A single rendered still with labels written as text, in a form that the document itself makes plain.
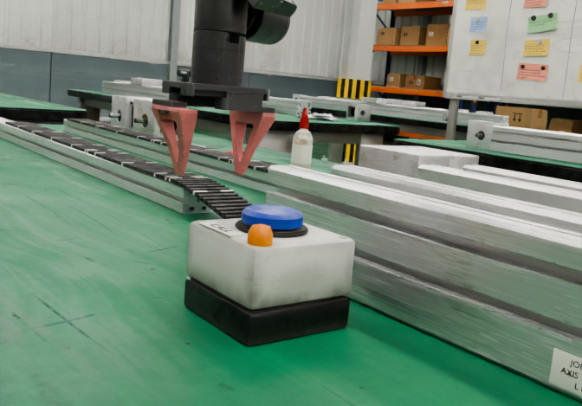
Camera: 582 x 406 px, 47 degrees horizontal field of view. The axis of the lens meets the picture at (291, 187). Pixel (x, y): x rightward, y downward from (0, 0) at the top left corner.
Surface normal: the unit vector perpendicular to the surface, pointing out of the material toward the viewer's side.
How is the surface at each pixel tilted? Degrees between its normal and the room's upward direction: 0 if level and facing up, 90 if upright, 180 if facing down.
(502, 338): 90
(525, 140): 90
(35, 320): 0
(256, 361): 0
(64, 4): 90
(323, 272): 90
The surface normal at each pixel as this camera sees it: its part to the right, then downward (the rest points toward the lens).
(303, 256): 0.60, 0.17
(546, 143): -0.76, 0.03
